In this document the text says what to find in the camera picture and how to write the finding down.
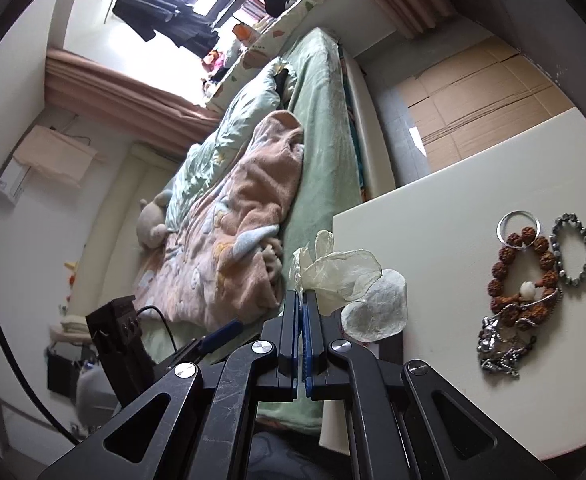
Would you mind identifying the thin silver bangle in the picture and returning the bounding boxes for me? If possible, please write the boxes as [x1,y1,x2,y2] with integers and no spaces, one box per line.
[496,209,542,249]

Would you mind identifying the dark hanging clothes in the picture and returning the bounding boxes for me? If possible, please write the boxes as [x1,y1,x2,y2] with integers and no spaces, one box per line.
[112,0,219,55]

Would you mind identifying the beige plush toy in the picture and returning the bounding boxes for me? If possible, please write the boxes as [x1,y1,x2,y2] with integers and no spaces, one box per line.
[137,190,174,251]

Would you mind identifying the translucent white organza pouch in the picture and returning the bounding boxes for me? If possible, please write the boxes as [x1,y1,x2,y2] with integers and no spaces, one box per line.
[289,229,410,345]

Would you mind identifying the pale green quilt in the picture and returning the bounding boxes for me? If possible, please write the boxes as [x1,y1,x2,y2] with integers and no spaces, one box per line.
[165,56,299,233]

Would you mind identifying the flat cardboard sheets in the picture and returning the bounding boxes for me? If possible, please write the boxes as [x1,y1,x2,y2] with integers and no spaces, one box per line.
[395,36,574,175]

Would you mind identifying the white wall appliance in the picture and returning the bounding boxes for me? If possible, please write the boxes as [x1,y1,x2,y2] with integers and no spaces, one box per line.
[0,154,30,206]

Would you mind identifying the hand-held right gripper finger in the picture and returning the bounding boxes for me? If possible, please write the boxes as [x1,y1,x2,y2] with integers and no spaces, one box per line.
[304,290,560,480]
[37,289,305,480]

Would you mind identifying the beige cloth cover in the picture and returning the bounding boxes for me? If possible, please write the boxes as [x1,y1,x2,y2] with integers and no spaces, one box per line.
[15,125,108,190]

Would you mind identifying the silver chain bracelet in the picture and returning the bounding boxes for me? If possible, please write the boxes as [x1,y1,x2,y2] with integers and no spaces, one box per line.
[478,314,540,380]

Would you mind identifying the brown seed bead bracelet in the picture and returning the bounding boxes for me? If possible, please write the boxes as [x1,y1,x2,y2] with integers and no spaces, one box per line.
[488,226,560,332]

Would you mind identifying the bed with green sheet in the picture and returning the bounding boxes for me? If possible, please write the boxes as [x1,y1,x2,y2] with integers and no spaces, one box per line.
[68,27,404,433]

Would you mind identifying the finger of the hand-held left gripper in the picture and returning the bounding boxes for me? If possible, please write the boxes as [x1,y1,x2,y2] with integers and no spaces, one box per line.
[154,319,245,378]

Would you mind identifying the pink printed blanket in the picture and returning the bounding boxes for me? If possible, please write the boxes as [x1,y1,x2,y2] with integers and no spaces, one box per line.
[134,110,306,330]

